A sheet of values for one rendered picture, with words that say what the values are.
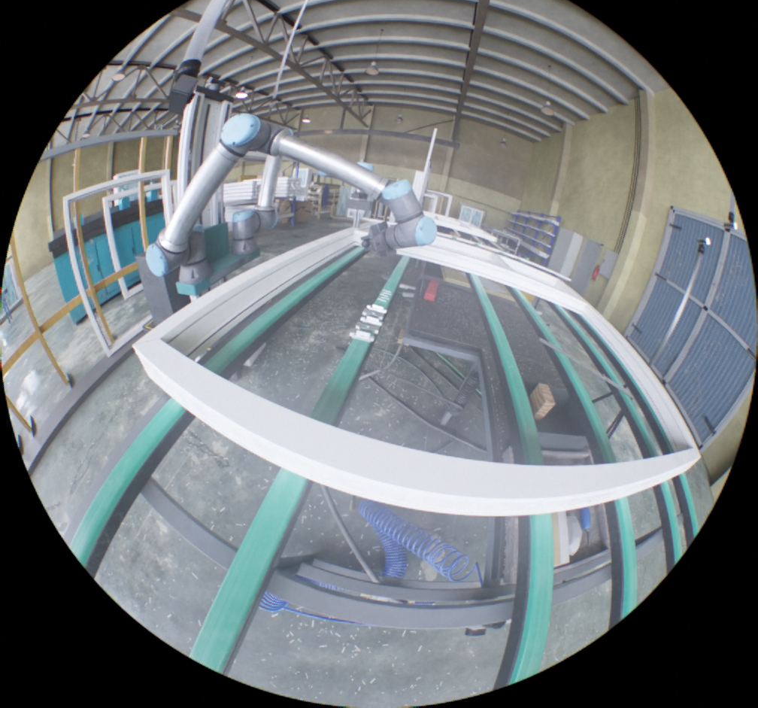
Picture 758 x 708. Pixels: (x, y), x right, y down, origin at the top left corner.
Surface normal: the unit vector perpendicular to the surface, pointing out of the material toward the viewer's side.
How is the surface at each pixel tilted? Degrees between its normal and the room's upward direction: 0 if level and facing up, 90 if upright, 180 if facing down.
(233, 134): 85
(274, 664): 0
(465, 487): 0
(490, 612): 0
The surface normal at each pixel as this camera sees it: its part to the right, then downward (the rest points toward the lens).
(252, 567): 0.15, -0.82
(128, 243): 0.96, 0.25
